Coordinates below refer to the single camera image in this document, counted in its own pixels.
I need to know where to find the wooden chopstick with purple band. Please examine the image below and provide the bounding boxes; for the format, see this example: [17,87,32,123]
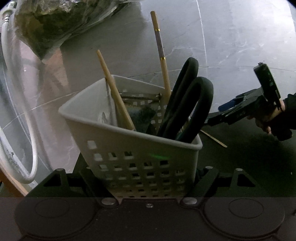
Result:
[150,11,171,102]

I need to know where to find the plastic bag of dried leaves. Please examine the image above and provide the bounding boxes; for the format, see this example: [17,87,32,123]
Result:
[14,0,132,60]

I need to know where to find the dark green kitchen scissors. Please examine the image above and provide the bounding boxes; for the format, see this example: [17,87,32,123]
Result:
[157,57,214,144]

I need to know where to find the white perforated utensil basket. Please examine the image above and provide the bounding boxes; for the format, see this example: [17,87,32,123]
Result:
[59,79,202,198]

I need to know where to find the steel handle peeler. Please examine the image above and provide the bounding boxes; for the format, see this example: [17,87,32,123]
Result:
[120,92,162,121]

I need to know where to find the person right hand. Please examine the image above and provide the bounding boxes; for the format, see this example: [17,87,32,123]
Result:
[266,99,285,135]

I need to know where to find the white water hose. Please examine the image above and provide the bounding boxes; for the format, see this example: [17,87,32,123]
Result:
[0,2,39,185]

